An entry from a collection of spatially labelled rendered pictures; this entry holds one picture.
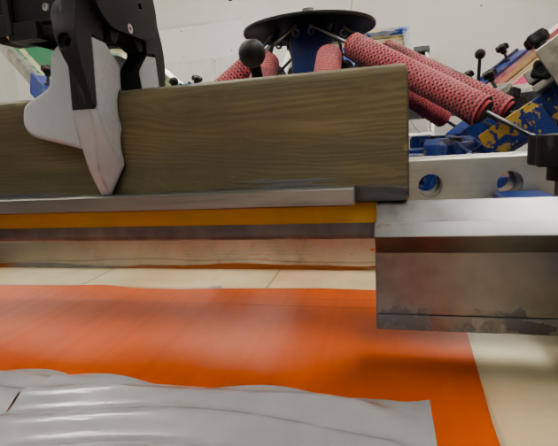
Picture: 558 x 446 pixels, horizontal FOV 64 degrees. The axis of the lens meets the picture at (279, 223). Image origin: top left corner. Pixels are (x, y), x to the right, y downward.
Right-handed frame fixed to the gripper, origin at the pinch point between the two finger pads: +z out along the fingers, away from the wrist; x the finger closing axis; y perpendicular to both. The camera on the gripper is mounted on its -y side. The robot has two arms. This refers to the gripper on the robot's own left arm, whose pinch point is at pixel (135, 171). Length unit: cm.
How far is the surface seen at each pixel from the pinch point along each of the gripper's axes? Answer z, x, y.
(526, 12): -92, -407, -133
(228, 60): -79, -407, 130
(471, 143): 1, -63, -32
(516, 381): 9.7, 7.2, -22.1
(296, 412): 9.3, 11.4, -12.8
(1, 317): 9.8, 2.6, 10.5
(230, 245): 7.5, -9.3, -3.0
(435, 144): 1, -56, -25
